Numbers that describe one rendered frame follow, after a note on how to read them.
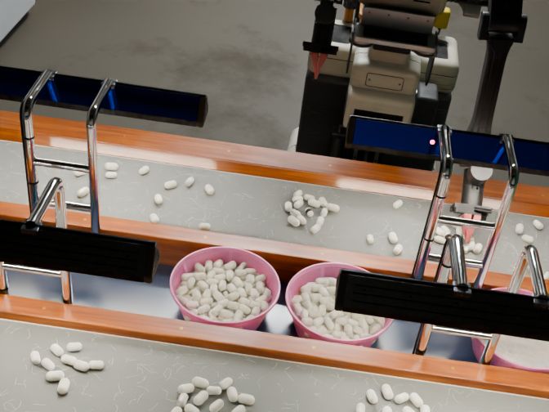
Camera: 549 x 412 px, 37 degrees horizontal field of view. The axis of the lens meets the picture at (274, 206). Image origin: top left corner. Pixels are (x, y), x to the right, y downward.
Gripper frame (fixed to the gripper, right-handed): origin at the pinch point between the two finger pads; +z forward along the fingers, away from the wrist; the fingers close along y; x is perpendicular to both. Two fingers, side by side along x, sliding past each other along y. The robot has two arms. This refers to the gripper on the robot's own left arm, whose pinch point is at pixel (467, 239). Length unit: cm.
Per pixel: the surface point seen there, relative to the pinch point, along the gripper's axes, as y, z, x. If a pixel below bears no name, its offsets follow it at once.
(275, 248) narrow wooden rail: -50, 12, -11
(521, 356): 11.2, 29.7, -21.1
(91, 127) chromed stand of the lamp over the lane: -95, -6, -39
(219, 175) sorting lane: -70, -10, 11
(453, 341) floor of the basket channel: -3.6, 28.2, -12.9
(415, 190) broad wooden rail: -13.7, -14.9, 13.3
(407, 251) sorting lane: -16.0, 5.8, -2.2
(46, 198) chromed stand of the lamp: -95, 16, -62
